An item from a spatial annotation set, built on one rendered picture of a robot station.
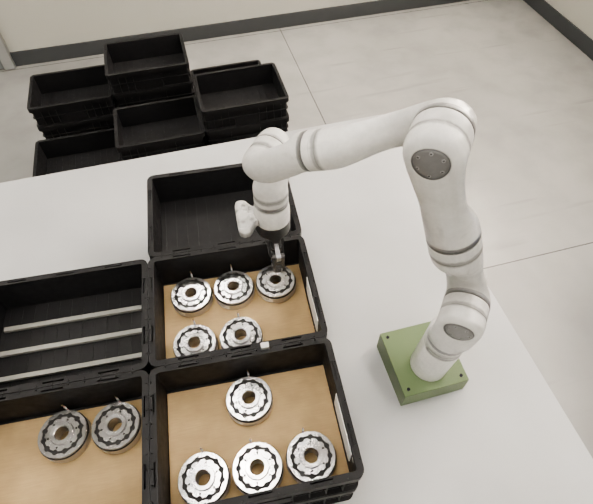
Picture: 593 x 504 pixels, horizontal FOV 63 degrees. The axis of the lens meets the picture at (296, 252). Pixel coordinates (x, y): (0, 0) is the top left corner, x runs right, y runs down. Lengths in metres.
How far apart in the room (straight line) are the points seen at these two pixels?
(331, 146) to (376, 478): 0.79
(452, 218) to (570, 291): 1.84
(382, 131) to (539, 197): 2.20
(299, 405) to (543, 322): 1.52
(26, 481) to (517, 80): 3.45
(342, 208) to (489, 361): 0.66
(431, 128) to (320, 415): 0.69
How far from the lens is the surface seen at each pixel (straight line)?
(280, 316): 1.23
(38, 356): 1.34
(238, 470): 1.08
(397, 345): 1.28
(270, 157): 0.83
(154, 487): 1.03
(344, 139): 0.78
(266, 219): 0.96
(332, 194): 1.67
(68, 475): 1.20
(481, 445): 1.32
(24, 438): 1.27
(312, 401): 1.14
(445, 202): 0.75
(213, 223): 1.43
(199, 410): 1.16
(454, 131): 0.69
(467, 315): 0.98
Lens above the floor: 1.90
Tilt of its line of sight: 53 degrees down
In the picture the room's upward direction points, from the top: 1 degrees counter-clockwise
